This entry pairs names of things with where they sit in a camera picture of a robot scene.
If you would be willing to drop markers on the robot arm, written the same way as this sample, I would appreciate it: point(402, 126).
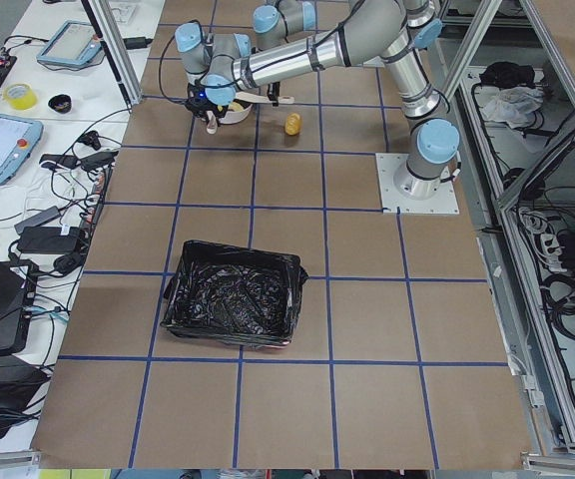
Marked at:
point(220, 67)
point(273, 23)

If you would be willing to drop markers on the beige plastic dustpan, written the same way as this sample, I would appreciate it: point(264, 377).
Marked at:
point(248, 100)

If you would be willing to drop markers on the small black bowl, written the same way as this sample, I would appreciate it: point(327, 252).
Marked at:
point(61, 103)

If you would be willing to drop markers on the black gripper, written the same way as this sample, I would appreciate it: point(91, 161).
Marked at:
point(199, 106)
point(273, 92)

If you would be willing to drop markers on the beige hand brush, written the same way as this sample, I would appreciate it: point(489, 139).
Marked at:
point(213, 123)

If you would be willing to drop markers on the yellow tape roll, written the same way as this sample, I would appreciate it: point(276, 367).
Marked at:
point(20, 97)

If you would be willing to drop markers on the teach pendant near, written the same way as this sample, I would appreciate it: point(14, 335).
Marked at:
point(18, 138)

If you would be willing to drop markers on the teach pendant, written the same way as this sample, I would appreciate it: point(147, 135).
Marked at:
point(18, 138)
point(74, 47)

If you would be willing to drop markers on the teach pendant far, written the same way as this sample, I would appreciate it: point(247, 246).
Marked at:
point(74, 47)

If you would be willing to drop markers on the black power adapter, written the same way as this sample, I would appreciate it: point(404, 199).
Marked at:
point(50, 240)

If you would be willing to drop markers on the white crumpled cloth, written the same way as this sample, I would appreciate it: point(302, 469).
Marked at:
point(515, 107)

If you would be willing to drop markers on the aluminium frame post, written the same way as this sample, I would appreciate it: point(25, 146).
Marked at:
point(103, 22)

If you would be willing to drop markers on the brown potato-like lump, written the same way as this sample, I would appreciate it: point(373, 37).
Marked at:
point(293, 123)

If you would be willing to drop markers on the black lined trash bin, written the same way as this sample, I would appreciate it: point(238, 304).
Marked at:
point(234, 295)

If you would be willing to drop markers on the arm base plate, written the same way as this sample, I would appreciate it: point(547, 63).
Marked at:
point(402, 193)

